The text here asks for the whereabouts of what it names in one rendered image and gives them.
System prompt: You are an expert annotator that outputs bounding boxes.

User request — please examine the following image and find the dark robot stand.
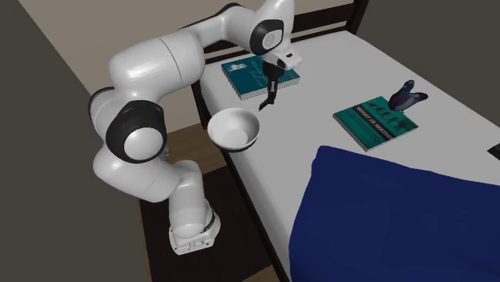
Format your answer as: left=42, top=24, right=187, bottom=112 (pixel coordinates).
left=138, top=165, right=283, bottom=282

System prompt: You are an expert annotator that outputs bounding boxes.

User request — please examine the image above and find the dark blue blanket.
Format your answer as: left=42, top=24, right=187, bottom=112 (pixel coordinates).
left=288, top=145, right=500, bottom=282

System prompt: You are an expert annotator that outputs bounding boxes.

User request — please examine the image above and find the bed with dark wooden frame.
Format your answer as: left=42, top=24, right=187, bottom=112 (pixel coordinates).
left=180, top=0, right=500, bottom=282

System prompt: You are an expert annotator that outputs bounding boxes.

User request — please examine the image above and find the teal book with dark band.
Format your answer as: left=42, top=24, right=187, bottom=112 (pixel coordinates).
left=333, top=95, right=420, bottom=152

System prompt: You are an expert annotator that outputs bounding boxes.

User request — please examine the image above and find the teal book with white figure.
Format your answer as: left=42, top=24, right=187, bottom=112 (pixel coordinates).
left=220, top=54, right=301, bottom=101

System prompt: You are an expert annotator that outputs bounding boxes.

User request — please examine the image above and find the dark purple bird figure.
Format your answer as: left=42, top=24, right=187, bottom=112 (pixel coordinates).
left=387, top=79, right=429, bottom=115

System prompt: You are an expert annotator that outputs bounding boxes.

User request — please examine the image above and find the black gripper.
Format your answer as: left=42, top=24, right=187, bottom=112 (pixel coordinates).
left=258, top=58, right=287, bottom=112

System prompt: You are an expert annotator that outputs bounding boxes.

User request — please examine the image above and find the white bowl with black base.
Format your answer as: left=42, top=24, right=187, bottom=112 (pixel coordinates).
left=207, top=107, right=261, bottom=153

